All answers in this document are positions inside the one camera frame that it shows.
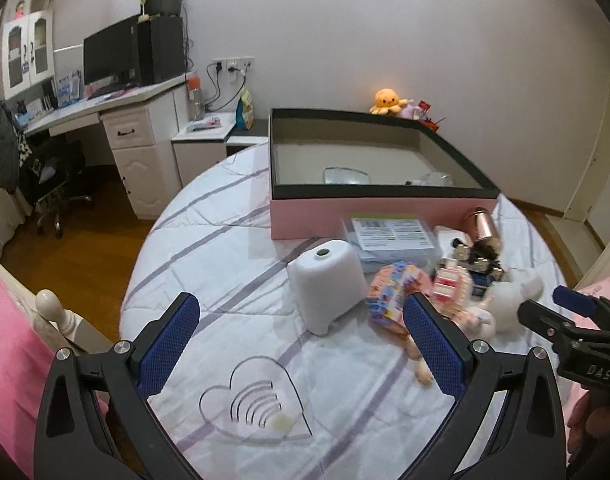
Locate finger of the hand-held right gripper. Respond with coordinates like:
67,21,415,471
517,300,583,356
552,285,610,336

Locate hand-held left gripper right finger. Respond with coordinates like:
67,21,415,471
402,292,568,480

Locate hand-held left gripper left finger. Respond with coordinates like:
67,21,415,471
34,291,202,480

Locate white plush rabbit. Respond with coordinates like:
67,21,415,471
485,266,544,333

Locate pale pink plush pig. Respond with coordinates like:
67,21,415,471
455,305,498,341

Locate pink block toy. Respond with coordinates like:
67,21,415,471
431,257,473,316

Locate colourful block toy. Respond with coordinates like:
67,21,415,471
366,262,433,333

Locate dark block toy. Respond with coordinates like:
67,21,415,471
452,240,506,297

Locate rose gold metal bottle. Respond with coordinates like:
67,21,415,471
460,206,503,261

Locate white power adapter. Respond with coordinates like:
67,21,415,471
431,225,468,257

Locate clear plastic box with label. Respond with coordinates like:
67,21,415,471
341,214,442,273

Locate white plastic night lamp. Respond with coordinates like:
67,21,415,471
287,241,366,336

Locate pink storage box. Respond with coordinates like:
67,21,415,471
269,107,500,241

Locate person's right hand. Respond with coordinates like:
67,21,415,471
567,397,598,466

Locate pink printed quilt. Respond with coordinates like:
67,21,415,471
575,275,610,307

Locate clear heart-shaped acrylic plate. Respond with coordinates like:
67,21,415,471
199,356,313,445

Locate white door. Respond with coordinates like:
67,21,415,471
565,100,610,223

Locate pink blanket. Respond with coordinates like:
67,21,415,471
0,266,110,480

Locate clear plastic bag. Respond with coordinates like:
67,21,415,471
405,171,456,187

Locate white desk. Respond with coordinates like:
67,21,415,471
15,72,190,221

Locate white nightstand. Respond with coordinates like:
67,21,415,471
171,112,270,188

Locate black office chair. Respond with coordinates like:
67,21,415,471
20,137,93,238

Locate water bottle with orange cap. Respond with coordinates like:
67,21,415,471
187,76,204,122

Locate snack bag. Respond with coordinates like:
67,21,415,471
235,89,256,130

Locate orange octopus plush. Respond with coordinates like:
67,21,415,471
370,89,408,115

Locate grey hanging jacket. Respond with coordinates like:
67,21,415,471
0,101,20,193

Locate blue boxes on desk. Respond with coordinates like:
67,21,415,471
55,70,83,108

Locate black computer tower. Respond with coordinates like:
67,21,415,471
136,15,186,86

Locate black computer monitor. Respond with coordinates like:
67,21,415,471
83,15,140,93

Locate white bed post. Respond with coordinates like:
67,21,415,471
36,289,86,346

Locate black power cable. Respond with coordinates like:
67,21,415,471
205,62,224,111

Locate wall power outlet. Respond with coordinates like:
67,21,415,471
212,56,256,73

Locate white wall cabinet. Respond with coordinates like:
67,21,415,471
2,7,56,101

